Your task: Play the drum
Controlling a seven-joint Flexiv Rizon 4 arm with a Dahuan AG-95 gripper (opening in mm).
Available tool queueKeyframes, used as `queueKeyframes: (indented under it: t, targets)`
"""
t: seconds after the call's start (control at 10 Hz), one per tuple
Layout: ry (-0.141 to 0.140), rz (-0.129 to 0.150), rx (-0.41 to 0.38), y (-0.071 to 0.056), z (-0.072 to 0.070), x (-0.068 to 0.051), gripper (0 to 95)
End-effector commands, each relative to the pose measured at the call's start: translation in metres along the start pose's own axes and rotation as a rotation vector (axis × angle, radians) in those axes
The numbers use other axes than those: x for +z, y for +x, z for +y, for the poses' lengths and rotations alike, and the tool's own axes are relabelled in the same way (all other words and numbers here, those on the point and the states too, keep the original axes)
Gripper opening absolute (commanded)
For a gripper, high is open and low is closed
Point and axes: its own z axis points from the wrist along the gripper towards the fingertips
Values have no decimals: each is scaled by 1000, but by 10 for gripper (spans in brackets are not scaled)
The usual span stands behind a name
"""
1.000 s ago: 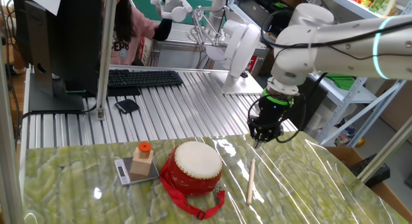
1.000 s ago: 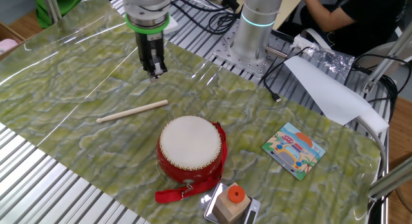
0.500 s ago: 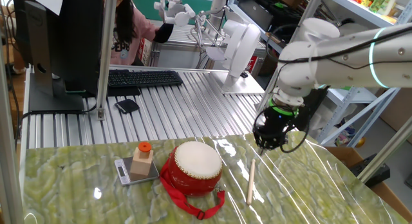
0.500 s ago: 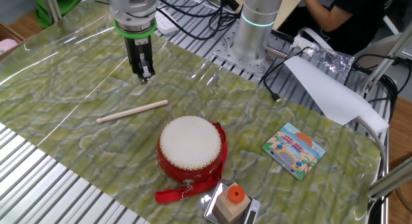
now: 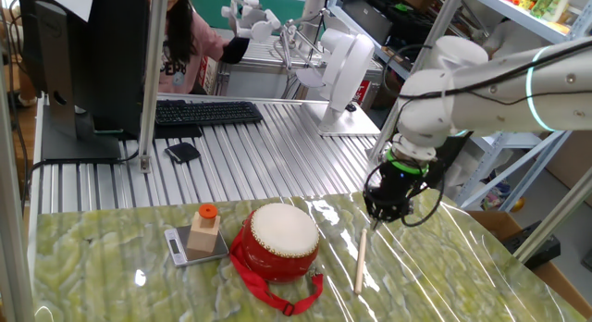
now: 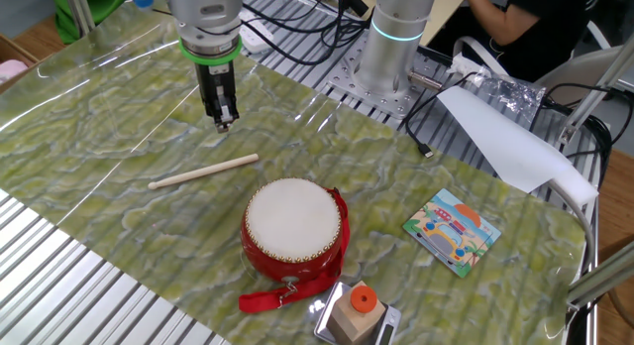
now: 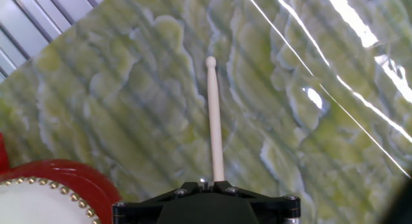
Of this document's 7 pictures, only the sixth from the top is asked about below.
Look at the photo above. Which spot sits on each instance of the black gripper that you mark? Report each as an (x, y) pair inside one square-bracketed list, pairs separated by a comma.
[(215, 82)]

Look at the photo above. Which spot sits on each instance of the pale wooden drumstick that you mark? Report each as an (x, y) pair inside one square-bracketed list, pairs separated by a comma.
[(203, 171)]

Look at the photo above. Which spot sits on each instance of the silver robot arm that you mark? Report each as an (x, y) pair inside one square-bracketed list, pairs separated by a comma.
[(396, 57)]

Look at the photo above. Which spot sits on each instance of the red drum white head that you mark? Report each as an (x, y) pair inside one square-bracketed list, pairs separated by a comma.
[(292, 218)]

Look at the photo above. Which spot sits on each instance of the green marble pattern mat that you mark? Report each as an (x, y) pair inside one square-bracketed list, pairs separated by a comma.
[(148, 137)]

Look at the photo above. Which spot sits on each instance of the white power strip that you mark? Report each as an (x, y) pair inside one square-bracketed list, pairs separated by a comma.
[(255, 35)]

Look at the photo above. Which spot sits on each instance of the pink soft item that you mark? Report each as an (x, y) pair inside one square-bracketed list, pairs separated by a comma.
[(11, 71)]

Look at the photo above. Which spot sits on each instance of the silver digital pocket scale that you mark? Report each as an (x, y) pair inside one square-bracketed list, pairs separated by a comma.
[(323, 321)]

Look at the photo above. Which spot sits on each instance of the wooden peg block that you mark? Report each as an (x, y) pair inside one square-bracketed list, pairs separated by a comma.
[(354, 325)]

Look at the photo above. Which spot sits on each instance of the cartoon car puzzle board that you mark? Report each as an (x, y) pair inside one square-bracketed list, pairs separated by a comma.
[(451, 233)]

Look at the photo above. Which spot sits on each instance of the white paper sheet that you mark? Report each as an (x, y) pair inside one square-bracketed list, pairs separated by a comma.
[(510, 147)]

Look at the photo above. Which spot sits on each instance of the crumpled clear plastic bag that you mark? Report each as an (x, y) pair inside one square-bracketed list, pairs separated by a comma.
[(515, 94)]

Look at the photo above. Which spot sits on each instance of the person in black shirt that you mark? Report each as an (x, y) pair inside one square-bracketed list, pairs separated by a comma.
[(545, 18)]

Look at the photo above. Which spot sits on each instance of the grey folding chair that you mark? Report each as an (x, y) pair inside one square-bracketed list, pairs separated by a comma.
[(569, 70)]

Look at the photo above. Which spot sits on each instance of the aluminium frame post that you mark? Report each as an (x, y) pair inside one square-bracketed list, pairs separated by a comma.
[(602, 278), (79, 13), (594, 93)]

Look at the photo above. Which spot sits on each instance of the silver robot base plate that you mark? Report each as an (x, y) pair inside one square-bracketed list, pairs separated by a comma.
[(391, 103)]

